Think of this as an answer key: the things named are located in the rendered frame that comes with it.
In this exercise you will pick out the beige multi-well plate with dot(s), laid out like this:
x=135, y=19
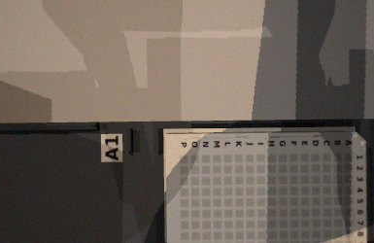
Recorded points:
x=265, y=185

